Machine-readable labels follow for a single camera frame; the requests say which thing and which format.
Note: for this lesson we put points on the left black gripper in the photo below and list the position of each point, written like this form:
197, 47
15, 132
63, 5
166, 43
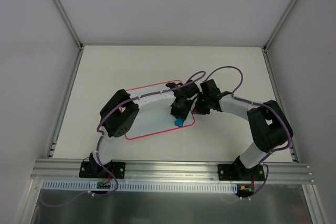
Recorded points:
178, 107

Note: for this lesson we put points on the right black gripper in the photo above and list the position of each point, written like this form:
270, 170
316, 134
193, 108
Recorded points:
201, 104

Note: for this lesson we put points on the blue bone-shaped eraser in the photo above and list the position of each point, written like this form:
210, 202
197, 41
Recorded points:
179, 122

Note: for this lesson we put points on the pink framed whiteboard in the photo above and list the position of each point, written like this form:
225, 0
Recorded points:
154, 112

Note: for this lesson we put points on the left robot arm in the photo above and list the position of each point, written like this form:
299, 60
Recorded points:
117, 117

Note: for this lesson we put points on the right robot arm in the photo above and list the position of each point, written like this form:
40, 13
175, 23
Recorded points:
268, 125

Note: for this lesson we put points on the aluminium mounting rail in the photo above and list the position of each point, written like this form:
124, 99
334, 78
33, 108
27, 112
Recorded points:
166, 171

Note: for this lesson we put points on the right aluminium frame post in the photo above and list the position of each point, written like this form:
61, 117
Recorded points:
267, 46

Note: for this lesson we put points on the aluminium frame post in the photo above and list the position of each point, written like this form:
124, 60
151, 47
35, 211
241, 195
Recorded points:
267, 46
70, 83

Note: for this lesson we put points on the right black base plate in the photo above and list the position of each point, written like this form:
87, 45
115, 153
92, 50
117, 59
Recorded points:
229, 172

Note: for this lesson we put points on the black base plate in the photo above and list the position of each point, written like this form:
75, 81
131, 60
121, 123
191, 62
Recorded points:
90, 169
229, 172

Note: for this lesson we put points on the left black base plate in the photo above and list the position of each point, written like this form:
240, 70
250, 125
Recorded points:
90, 169

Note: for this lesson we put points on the left aluminium frame post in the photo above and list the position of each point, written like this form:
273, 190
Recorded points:
70, 83

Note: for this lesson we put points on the white slotted cable duct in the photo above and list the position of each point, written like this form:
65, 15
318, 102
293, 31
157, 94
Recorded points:
222, 188

